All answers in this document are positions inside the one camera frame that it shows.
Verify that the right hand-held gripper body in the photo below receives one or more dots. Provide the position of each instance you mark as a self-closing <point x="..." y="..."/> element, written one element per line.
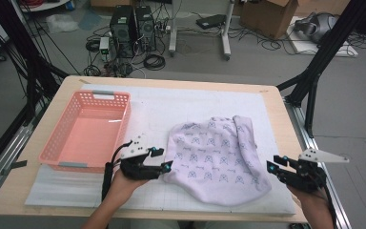
<point x="308" y="175"/>

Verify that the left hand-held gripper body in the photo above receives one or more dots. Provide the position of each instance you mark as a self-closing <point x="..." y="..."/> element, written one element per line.
<point x="138" y="168"/>

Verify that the lavender printed towel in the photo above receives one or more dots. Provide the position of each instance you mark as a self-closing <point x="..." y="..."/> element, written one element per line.
<point x="209" y="159"/>

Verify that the pink plastic basket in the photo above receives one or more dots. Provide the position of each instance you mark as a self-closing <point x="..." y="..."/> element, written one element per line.
<point x="89" y="136"/>

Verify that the person's left hand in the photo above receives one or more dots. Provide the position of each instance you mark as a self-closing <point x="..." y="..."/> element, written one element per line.
<point x="122" y="189"/>

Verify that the person's right hand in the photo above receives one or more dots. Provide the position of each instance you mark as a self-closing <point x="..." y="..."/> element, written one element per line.
<point x="314" y="200"/>

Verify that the white grid foam mat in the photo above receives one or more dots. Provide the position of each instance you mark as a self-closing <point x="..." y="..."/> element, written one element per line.
<point x="158" y="105"/>

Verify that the person's grey clothing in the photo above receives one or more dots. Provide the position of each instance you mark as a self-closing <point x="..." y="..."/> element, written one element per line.
<point x="187" y="225"/>

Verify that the white flat board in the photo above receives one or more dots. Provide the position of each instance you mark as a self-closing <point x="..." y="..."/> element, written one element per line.
<point x="305" y="47"/>

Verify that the white power adapter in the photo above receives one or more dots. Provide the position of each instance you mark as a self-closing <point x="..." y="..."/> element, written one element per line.
<point x="104" y="43"/>

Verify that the white-legged desk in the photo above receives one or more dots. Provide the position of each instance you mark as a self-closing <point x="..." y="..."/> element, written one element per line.
<point x="172" y="31"/>

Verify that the white power strip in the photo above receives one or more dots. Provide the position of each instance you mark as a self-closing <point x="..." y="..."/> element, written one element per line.
<point x="164" y="28"/>

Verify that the black computer tower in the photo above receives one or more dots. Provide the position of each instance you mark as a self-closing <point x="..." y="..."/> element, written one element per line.
<point x="145" y="25"/>
<point x="122" y="28"/>

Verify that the grey rounded device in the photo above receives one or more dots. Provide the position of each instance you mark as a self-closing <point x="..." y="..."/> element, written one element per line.
<point x="321" y="27"/>

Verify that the black flat device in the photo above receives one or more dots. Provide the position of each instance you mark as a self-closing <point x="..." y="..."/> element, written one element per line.
<point x="211" y="21"/>

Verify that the open cardboard box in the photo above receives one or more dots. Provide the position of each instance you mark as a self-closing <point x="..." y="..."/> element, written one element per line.
<point x="267" y="19"/>

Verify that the blue sheet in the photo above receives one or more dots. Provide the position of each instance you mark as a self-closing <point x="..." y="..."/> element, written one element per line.
<point x="89" y="19"/>

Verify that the clear plastic bag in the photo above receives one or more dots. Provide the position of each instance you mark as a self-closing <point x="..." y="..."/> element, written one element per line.
<point x="62" y="23"/>

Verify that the large closed cardboard box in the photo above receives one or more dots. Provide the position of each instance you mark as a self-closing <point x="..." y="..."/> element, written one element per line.
<point x="324" y="6"/>

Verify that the white round table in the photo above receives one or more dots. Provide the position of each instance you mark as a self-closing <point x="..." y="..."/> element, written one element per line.
<point x="49" y="6"/>

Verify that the aluminium rail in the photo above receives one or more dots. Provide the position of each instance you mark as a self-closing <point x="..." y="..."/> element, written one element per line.
<point x="314" y="152"/>
<point x="9" y="149"/>

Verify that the black frame post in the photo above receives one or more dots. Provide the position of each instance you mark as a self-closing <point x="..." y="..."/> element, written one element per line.
<point x="19" y="41"/>
<point x="330" y="41"/>

